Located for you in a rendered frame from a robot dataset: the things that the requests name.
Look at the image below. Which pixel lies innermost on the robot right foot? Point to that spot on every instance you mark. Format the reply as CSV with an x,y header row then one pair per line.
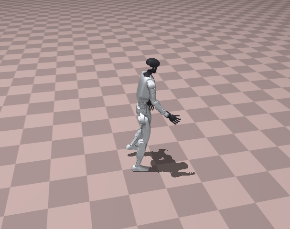
x,y
141,168

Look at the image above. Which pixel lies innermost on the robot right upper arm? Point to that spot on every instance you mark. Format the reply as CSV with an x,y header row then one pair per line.
x,y
151,87

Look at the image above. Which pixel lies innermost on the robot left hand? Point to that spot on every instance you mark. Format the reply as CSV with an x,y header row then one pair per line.
x,y
149,104

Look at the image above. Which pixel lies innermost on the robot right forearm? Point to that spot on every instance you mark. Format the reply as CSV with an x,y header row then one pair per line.
x,y
160,108

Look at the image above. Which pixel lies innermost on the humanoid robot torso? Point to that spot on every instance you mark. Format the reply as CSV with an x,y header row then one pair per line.
x,y
143,94

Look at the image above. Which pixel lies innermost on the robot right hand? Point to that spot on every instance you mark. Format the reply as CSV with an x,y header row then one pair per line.
x,y
173,118

